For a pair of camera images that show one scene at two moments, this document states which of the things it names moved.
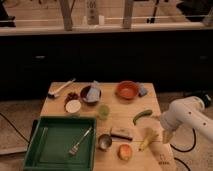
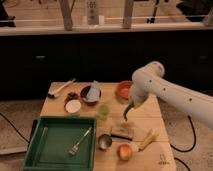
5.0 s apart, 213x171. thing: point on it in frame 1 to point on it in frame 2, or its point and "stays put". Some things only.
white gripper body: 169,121 to 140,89
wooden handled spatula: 54,94 stays put
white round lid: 73,106 stays put
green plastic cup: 103,112 stays put
